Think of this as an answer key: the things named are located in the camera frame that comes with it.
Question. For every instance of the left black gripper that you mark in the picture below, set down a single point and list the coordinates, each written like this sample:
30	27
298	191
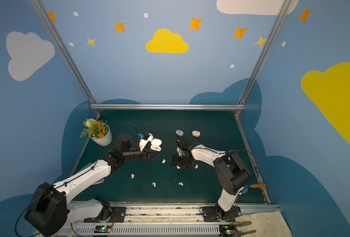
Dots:
147	152

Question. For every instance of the white pot with flowers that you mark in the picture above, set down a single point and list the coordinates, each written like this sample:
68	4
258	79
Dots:
98	131

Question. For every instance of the green controller board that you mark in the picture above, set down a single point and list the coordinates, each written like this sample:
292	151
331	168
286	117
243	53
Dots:
227	231
102	229

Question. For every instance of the beige cloth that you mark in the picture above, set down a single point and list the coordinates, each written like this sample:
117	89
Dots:
265	224

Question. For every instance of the right green controller board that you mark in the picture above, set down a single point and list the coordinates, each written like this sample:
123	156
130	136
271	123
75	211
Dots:
227	231

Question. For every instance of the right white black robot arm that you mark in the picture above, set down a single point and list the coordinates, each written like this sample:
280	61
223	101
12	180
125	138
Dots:
232	172

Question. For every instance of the purple earbud charging case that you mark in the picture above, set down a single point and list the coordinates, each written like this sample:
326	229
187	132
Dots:
179	133

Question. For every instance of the white earbud charging case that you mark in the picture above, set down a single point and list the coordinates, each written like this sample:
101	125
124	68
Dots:
156	145

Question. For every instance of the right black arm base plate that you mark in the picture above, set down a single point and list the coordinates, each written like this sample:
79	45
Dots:
216	214

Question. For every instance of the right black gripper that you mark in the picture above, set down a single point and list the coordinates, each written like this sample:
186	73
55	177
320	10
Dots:
182	155

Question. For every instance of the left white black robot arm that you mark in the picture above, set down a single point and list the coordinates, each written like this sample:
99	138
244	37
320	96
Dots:
51	206

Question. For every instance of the pink earbud charging case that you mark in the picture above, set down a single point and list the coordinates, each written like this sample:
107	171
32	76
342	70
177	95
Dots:
196	133

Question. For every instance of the left green controller board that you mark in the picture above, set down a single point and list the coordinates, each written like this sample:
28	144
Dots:
102	229

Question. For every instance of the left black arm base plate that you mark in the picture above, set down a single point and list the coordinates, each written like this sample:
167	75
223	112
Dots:
115	214

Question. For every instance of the blue garden fork tool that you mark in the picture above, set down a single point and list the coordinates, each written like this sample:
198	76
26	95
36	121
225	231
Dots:
253	186

